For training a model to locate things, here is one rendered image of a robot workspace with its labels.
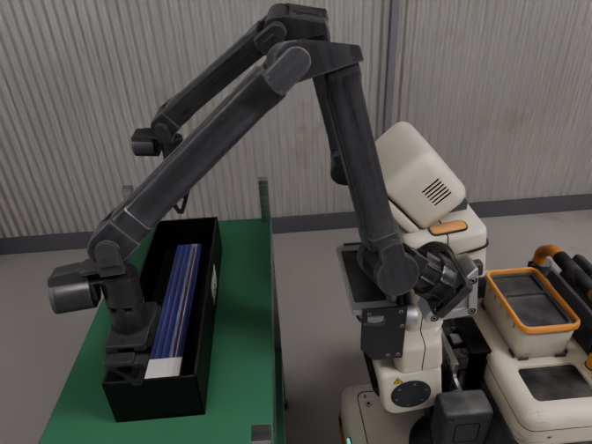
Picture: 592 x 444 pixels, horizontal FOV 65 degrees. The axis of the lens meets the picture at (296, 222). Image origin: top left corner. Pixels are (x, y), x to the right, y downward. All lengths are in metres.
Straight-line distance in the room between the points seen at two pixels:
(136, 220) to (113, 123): 2.29
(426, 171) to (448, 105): 2.16
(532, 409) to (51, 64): 2.70
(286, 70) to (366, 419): 1.37
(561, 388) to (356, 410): 0.76
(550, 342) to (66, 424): 1.10
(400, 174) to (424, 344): 0.46
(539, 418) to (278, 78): 0.94
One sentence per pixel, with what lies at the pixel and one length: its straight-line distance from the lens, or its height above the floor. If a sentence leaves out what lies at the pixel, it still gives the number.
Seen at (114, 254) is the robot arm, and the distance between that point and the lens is 0.73.
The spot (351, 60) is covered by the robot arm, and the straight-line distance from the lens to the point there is 0.72.
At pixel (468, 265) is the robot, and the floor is 1.22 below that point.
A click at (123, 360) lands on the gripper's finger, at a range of 0.82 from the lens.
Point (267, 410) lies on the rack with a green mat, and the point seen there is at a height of 0.95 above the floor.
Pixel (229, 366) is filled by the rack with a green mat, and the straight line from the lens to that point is 1.08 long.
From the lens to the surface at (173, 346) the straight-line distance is 1.08.
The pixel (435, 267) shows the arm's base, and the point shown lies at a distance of 0.87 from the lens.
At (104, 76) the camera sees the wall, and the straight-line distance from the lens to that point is 2.91.
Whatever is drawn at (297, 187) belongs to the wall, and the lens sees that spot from 3.05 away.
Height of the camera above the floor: 1.75
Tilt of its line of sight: 32 degrees down
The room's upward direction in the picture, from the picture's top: 3 degrees counter-clockwise
